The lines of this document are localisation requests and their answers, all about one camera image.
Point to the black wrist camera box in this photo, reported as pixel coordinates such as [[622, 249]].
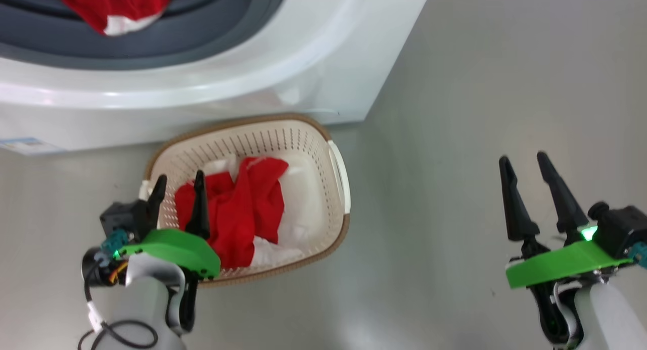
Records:
[[124, 218], [621, 228]]

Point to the blue energy label sticker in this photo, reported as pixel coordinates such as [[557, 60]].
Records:
[[25, 145]]

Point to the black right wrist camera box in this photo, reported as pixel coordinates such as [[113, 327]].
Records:
[[621, 228]]

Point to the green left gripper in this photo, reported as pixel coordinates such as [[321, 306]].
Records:
[[172, 249]]

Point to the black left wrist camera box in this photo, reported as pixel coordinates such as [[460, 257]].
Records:
[[124, 218]]

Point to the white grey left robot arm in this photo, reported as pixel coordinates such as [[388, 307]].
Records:
[[146, 299]]

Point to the red garment with white panel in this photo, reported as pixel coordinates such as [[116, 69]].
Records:
[[237, 213]]

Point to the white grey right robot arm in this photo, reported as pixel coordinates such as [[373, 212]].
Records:
[[606, 314]]

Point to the red garment with white trim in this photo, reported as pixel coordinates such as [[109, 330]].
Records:
[[111, 6]]

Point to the grey rubber door gasket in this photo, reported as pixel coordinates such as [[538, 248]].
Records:
[[202, 31]]

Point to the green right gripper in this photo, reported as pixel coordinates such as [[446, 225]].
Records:
[[556, 264]]

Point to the white front-load washing machine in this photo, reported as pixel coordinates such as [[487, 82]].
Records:
[[303, 61]]

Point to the cream basket with brown rim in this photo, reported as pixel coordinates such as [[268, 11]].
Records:
[[303, 142]]

